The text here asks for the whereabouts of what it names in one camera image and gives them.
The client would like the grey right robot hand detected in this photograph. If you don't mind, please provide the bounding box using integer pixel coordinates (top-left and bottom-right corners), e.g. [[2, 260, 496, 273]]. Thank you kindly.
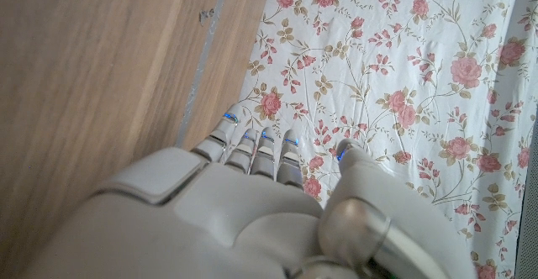
[[20, 104, 478, 279]]

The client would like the floral backdrop cloth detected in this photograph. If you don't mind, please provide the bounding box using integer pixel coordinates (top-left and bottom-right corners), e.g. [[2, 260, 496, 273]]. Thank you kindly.
[[236, 0, 538, 279]]

